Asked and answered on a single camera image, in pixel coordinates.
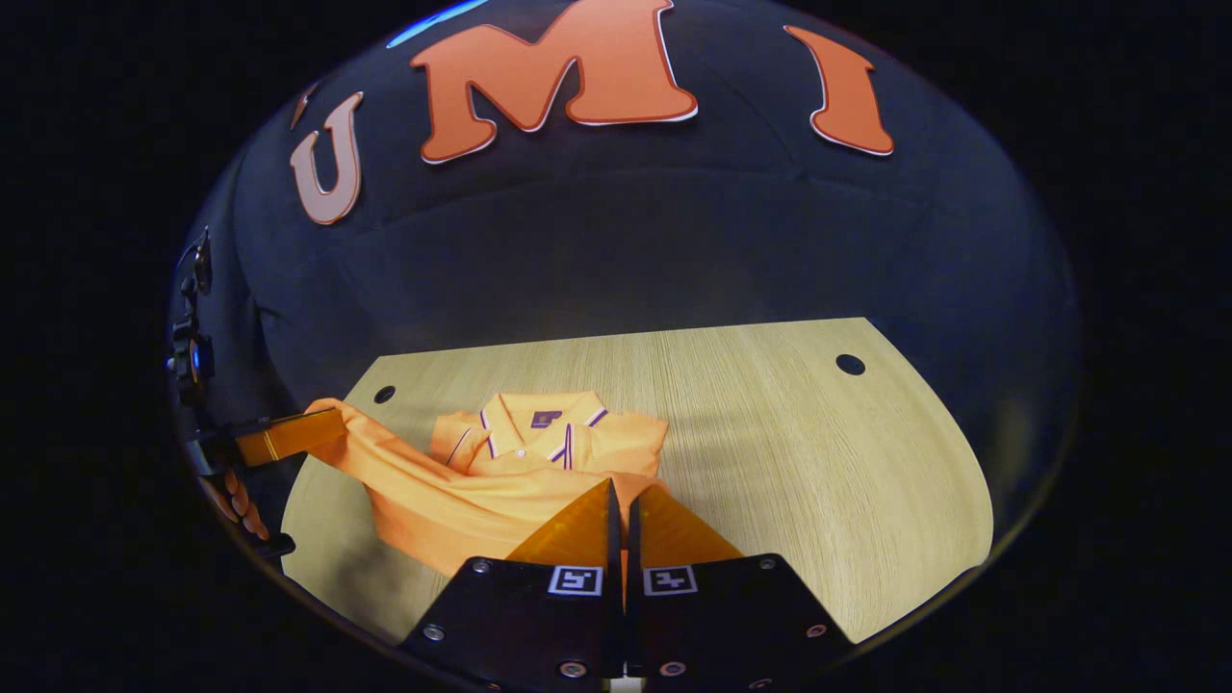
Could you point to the black backdrop cloth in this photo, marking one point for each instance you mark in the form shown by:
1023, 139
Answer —
626, 241

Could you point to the orange polo T-shirt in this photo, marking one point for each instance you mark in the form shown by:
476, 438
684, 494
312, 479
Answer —
452, 500

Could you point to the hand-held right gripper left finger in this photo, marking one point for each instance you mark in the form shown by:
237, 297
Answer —
539, 616

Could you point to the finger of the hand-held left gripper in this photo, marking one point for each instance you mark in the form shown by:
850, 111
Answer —
289, 438

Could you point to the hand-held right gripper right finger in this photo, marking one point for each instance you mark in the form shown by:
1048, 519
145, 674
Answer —
722, 616

